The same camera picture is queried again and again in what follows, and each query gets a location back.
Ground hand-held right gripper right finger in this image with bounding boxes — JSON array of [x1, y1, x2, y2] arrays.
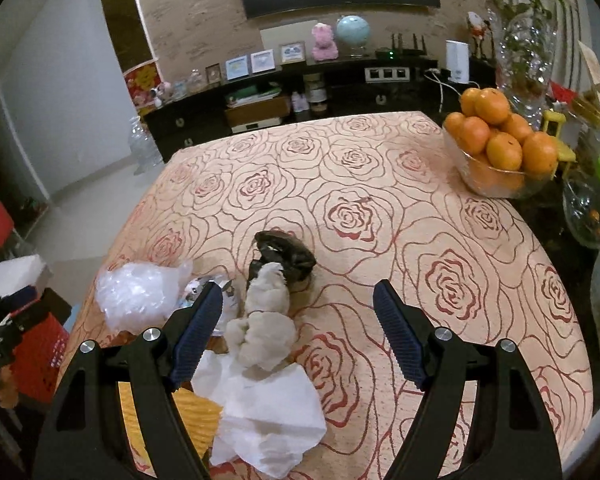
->
[[372, 280, 563, 480]]

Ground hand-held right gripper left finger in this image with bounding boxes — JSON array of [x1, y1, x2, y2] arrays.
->
[[32, 282, 224, 480]]

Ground red mesh basket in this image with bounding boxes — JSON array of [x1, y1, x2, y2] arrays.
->
[[7, 310, 73, 403]]

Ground yellow packet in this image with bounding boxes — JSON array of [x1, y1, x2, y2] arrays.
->
[[119, 380, 225, 471]]

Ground silver foil wrapper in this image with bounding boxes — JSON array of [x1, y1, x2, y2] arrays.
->
[[182, 275, 238, 336]]

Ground white foam block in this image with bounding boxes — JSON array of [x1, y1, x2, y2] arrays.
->
[[0, 254, 51, 306]]

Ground crumpled white tissue ball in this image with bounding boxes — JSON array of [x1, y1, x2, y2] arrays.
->
[[224, 262, 296, 372]]

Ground clear plastic bag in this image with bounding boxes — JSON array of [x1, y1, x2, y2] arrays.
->
[[95, 259, 195, 333]]

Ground dark crumpled wrapper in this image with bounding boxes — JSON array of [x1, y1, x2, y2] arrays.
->
[[249, 230, 317, 293]]

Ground rose-patterned tablecloth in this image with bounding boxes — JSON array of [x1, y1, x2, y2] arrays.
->
[[60, 110, 595, 480]]

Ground glass fruit bowl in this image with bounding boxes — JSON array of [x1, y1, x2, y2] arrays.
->
[[441, 122, 561, 200]]

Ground large clear plastic bottle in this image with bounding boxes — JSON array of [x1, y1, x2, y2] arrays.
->
[[129, 116, 163, 171]]

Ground dark television cabinet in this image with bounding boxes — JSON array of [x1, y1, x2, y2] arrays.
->
[[142, 55, 496, 163]]

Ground glass bowl of oranges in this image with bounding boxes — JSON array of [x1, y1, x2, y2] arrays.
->
[[444, 87, 560, 196]]

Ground brown box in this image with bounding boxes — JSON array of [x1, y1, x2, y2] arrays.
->
[[224, 96, 291, 128]]

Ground green books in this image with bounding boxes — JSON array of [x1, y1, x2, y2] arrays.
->
[[225, 85, 283, 106]]

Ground labelled jar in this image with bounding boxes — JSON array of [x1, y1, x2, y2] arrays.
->
[[302, 74, 329, 113]]

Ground white outlet panel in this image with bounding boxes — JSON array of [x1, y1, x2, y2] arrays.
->
[[364, 66, 413, 83]]

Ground yellow toy chair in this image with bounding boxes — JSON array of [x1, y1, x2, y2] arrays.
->
[[541, 110, 578, 181]]

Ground white upright device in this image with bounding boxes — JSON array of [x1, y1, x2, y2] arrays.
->
[[445, 40, 470, 84]]

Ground black router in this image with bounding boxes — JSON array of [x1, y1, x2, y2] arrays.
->
[[375, 33, 431, 60]]

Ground pink teddy bear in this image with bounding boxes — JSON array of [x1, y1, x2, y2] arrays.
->
[[311, 22, 339, 62]]

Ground gold box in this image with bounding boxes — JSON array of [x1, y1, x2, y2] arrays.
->
[[572, 87, 600, 126]]

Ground tall glass vase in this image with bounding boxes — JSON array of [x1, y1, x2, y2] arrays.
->
[[485, 0, 561, 116]]

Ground light blue globe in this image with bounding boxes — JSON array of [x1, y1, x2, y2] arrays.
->
[[336, 15, 373, 58]]

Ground red and white figurine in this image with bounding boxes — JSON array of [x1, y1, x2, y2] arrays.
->
[[466, 11, 492, 58]]

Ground white cable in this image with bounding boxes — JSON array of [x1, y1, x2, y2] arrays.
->
[[422, 67, 481, 111]]

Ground red wall poster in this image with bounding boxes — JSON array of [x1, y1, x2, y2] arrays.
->
[[123, 58, 162, 108]]

